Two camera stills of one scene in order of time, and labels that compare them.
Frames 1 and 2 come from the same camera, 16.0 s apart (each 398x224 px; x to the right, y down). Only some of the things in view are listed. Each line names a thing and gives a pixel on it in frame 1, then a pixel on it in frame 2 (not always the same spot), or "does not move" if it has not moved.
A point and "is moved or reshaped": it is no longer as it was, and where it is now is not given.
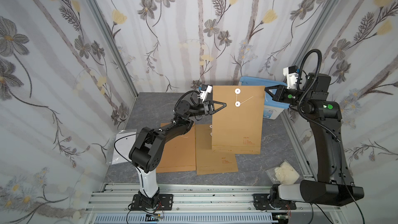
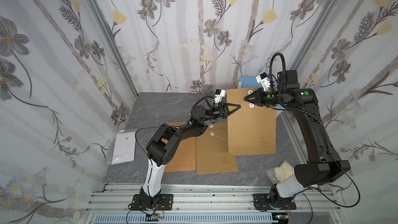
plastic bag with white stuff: (285, 174) does not move
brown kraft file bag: (179, 153) does not move
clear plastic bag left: (122, 142) does not move
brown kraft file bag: (237, 128) is moved or reshaped
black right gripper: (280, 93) to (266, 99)
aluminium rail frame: (207, 198) does not move
